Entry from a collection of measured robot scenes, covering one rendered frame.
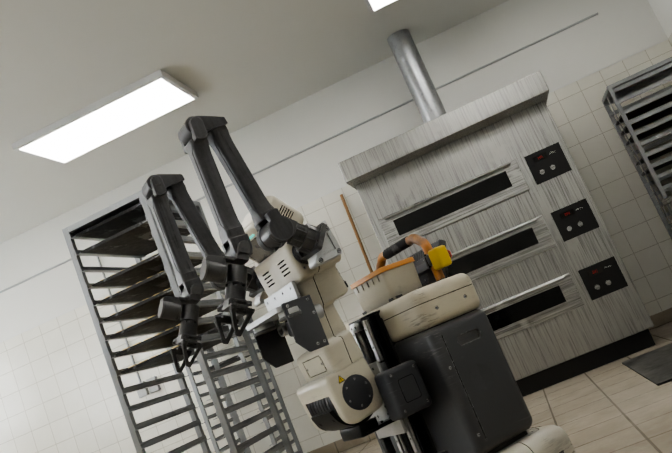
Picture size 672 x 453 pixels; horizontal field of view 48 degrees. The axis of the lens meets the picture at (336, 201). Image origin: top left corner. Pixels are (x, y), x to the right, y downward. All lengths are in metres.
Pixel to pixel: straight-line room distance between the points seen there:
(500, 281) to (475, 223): 0.45
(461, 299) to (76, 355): 5.65
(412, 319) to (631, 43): 4.91
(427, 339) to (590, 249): 3.34
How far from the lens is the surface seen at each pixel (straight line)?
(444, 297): 2.38
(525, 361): 5.54
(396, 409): 2.30
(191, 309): 2.50
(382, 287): 2.51
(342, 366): 2.32
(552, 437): 2.48
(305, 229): 2.22
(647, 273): 6.63
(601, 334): 5.56
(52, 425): 7.85
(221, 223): 2.15
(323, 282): 2.39
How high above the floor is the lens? 0.70
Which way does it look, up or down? 11 degrees up
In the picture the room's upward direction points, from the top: 23 degrees counter-clockwise
